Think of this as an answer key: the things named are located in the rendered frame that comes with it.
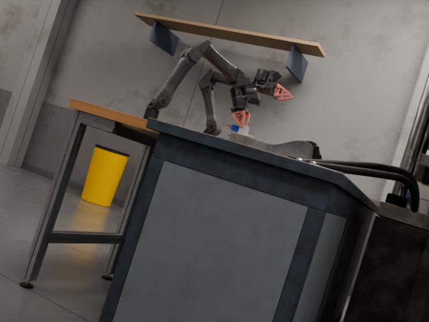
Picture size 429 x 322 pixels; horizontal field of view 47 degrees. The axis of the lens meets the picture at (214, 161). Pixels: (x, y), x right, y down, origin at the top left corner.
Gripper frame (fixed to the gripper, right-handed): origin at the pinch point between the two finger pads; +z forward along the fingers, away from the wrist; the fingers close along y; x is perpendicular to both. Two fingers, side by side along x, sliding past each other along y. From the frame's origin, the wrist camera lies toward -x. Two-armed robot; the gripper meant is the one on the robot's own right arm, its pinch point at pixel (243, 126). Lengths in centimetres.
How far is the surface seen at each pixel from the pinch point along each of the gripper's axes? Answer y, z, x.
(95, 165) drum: 219, -61, 223
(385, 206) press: -2, 50, -54
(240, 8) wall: 271, -204, 48
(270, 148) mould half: -8.4, 15.3, -12.8
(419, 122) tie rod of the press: 3, 18, -76
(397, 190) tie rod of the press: 3, 44, -60
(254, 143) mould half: -8.3, 11.1, -5.7
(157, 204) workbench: -69, 37, 17
